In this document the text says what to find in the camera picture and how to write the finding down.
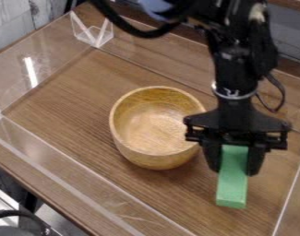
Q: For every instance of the green rectangular block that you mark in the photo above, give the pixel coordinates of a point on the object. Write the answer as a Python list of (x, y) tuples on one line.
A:
[(232, 182)]

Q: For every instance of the brown wooden bowl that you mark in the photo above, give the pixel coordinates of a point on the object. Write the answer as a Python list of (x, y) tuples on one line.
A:
[(146, 126)]

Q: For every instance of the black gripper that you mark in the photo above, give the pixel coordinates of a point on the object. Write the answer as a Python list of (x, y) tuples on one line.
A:
[(234, 123)]

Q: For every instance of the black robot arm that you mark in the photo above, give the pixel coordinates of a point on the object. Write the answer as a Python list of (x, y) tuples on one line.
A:
[(244, 53)]

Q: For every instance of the black metal table bracket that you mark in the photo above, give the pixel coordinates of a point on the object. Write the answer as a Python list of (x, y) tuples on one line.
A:
[(30, 225)]

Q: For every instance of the clear acrylic corner bracket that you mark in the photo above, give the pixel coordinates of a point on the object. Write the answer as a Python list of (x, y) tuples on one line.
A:
[(95, 36)]

